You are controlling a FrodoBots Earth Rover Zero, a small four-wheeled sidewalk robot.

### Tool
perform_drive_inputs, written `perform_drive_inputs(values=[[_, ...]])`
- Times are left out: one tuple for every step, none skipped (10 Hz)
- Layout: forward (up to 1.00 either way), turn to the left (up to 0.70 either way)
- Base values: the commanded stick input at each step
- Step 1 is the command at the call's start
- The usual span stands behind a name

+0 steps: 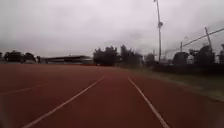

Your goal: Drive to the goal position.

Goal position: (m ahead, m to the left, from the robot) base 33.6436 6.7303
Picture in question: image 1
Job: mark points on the row of dark trees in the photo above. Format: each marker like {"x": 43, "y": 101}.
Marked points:
{"x": 106, "y": 56}

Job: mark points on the red running track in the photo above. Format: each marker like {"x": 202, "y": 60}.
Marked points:
{"x": 113, "y": 100}

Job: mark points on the low flat-roofed building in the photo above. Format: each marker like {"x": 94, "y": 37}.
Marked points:
{"x": 66, "y": 60}

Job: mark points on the tall floodlight pole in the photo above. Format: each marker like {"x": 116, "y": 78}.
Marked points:
{"x": 159, "y": 36}

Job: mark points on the tall mesh fence with posts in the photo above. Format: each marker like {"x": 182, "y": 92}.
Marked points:
{"x": 190, "y": 69}

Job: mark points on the grass strip beside track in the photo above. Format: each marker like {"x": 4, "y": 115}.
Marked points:
{"x": 200, "y": 83}

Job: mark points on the clump of dark trees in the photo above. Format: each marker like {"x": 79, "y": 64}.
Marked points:
{"x": 15, "y": 56}
{"x": 203, "y": 56}

